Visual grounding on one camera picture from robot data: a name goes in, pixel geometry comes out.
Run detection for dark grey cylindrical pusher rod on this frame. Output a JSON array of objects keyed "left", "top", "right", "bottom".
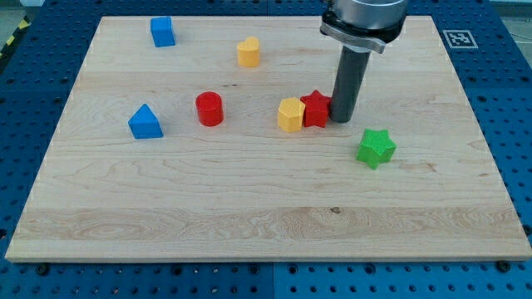
[{"left": 329, "top": 47, "right": 370, "bottom": 123}]

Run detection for yellow hexagon block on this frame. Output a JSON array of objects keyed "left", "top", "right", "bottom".
[{"left": 278, "top": 97, "right": 306, "bottom": 132}]

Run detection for red star block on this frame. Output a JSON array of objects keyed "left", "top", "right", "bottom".
[{"left": 300, "top": 90, "right": 332, "bottom": 128}]

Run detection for blue cube block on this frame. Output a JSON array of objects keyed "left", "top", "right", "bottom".
[{"left": 150, "top": 17, "right": 175, "bottom": 47}]

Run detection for blue pentagon block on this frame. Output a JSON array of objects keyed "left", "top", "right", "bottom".
[{"left": 128, "top": 104, "right": 164, "bottom": 139}]

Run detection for black white fiducial marker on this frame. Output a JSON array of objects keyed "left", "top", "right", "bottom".
[{"left": 443, "top": 29, "right": 478, "bottom": 49}]

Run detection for green star block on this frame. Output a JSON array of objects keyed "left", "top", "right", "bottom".
[{"left": 356, "top": 129, "right": 397, "bottom": 169}]

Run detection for light wooden board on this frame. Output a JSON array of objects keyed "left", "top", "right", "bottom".
[{"left": 6, "top": 16, "right": 531, "bottom": 263}]

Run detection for red cylinder block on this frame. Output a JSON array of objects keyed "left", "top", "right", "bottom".
[{"left": 195, "top": 91, "right": 224, "bottom": 126}]

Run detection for yellow heart block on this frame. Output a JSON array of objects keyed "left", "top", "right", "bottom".
[{"left": 236, "top": 36, "right": 260, "bottom": 67}]

